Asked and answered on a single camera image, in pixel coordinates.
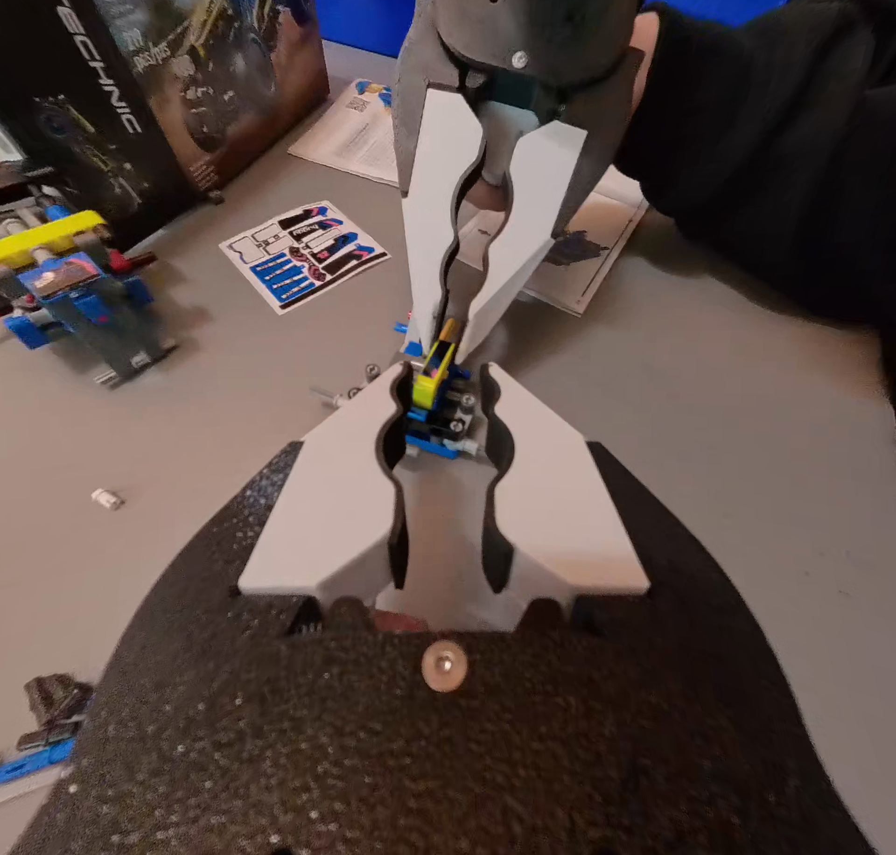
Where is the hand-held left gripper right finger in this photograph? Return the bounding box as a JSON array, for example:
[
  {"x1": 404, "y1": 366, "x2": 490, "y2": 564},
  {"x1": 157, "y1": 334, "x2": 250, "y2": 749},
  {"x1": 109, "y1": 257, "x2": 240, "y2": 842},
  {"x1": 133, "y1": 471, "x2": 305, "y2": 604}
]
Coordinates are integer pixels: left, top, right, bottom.
[{"x1": 480, "y1": 361, "x2": 652, "y2": 633}]

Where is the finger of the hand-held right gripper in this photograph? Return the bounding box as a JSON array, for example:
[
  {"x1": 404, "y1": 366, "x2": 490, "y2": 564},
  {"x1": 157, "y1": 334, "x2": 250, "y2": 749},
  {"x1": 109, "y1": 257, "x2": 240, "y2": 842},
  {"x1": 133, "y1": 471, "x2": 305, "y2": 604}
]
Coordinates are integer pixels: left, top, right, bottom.
[
  {"x1": 458, "y1": 98, "x2": 589, "y2": 357},
  {"x1": 402, "y1": 87, "x2": 487, "y2": 350}
]

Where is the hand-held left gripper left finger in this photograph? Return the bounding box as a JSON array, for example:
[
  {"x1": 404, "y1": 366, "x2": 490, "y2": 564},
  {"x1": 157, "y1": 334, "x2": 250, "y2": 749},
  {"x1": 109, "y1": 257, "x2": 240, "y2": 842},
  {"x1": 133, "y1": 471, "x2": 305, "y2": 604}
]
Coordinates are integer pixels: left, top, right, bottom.
[{"x1": 237, "y1": 361, "x2": 417, "y2": 614}]

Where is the blue grey lego axle assembly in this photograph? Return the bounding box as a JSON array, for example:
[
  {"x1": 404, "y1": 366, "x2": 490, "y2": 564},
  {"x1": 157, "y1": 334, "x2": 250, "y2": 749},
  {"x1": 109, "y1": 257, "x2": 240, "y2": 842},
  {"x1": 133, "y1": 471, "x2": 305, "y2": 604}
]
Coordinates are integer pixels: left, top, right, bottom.
[{"x1": 311, "y1": 319, "x2": 491, "y2": 460}]

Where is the yellow lego liftarm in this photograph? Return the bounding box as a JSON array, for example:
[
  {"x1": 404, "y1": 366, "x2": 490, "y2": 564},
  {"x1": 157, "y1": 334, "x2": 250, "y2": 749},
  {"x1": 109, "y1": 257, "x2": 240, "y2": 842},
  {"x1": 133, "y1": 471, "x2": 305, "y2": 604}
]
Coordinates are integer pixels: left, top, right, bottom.
[{"x1": 412, "y1": 319, "x2": 459, "y2": 409}]

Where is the open lego instruction booklet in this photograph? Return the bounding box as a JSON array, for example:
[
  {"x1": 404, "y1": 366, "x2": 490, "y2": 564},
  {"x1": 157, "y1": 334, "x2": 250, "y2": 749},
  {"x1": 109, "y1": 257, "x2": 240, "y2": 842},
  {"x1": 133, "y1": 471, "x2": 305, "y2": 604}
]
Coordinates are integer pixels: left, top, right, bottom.
[{"x1": 476, "y1": 165, "x2": 648, "y2": 317}]

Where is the lego sticker sheet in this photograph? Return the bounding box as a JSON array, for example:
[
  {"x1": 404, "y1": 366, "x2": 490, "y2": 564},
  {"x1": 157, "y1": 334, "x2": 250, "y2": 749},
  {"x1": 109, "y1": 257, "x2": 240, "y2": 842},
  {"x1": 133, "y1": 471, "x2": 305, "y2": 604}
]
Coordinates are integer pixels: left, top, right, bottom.
[{"x1": 218, "y1": 200, "x2": 391, "y2": 315}]

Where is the black lego pin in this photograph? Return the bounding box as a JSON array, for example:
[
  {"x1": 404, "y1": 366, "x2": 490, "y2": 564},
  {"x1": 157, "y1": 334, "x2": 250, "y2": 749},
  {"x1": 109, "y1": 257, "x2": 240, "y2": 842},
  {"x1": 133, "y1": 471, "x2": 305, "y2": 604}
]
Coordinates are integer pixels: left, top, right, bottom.
[{"x1": 21, "y1": 673, "x2": 95, "y2": 751}]

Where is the dark grey lego chassis assembly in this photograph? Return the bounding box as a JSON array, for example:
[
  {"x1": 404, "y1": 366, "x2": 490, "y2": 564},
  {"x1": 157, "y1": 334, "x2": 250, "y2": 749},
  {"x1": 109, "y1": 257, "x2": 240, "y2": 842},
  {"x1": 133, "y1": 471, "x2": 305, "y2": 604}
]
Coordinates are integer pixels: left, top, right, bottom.
[{"x1": 0, "y1": 183, "x2": 177, "y2": 388}]

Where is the lego set cardboard box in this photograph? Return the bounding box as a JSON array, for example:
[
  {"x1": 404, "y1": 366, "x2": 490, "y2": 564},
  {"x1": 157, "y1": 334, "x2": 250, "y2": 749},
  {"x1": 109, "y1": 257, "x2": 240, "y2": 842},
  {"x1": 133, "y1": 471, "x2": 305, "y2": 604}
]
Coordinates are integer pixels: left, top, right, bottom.
[{"x1": 0, "y1": 0, "x2": 331, "y2": 240}]

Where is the short blue lego pin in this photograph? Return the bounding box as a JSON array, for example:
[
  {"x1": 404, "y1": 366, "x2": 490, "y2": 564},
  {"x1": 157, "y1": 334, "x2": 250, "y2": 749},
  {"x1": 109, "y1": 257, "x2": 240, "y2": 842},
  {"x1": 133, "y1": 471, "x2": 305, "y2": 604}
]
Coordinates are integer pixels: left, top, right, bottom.
[{"x1": 0, "y1": 737, "x2": 77, "y2": 786}]

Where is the person's right hand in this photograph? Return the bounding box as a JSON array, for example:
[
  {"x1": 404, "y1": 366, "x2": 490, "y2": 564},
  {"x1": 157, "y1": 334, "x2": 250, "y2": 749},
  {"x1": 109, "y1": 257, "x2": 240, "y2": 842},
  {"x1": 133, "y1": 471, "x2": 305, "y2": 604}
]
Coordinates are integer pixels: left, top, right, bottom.
[{"x1": 465, "y1": 9, "x2": 664, "y2": 210}]

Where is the white printed leaflet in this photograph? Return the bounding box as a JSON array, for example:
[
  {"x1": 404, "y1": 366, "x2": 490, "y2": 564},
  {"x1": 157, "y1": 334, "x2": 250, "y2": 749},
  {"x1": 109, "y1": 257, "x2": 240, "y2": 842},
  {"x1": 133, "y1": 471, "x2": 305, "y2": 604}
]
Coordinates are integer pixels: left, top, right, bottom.
[{"x1": 287, "y1": 78, "x2": 401, "y2": 187}]

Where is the blue plastic storage bin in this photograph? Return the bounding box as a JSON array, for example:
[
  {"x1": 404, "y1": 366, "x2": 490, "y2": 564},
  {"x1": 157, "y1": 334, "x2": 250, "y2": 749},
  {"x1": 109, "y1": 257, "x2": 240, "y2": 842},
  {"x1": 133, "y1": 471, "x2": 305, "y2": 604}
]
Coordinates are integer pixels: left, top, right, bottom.
[{"x1": 308, "y1": 0, "x2": 806, "y2": 58}]

